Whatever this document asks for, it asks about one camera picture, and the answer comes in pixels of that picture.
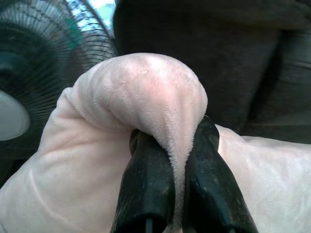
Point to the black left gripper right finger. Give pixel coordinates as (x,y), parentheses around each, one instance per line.
(209,184)

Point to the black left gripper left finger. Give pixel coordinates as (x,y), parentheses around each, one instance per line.
(148,189)

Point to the pink cat face pillow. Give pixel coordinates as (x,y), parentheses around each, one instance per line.
(136,97)

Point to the large grey fabric sofa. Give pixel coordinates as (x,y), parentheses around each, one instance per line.
(218,48)

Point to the grey fan with black grille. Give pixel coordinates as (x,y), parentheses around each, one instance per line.
(36,72)

